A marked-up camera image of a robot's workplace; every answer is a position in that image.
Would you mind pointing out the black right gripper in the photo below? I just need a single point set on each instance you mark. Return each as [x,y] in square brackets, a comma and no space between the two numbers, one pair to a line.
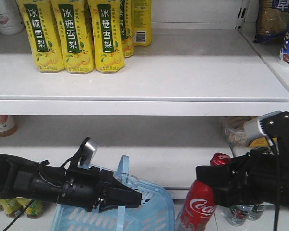
[248,179]

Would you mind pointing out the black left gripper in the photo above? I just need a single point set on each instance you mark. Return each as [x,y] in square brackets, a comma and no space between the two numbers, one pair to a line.
[92,188]

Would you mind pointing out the light blue plastic basket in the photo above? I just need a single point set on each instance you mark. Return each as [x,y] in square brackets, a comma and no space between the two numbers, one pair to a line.
[156,212]

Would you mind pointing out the red coca-cola aluminium bottle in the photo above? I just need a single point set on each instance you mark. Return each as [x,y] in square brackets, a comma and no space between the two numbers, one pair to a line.
[199,205]

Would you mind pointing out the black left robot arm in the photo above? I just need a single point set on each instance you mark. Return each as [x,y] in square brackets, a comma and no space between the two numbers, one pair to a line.
[20,177]

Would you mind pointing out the clear water bottle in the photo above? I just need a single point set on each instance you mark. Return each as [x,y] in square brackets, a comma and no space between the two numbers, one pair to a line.
[256,212]
[237,214]

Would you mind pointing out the clear cookie box yellow label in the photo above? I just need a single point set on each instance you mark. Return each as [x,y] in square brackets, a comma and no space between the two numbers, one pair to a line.
[232,129]

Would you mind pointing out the orange C100 juice bottle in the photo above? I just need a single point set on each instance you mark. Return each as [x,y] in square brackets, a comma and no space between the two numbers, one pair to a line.
[7,125]

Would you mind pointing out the yellow pear drink bottle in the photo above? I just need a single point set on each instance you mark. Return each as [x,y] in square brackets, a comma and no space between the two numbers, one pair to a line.
[42,33]
[108,51]
[75,32]

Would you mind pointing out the white peach drink bottle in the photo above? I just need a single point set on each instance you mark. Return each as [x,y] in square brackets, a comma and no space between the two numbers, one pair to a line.
[10,19]

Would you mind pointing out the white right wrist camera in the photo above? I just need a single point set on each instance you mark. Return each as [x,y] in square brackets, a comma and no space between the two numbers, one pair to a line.
[254,128]

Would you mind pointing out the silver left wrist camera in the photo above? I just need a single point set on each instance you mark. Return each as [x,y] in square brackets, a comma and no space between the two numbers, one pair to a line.
[87,151]

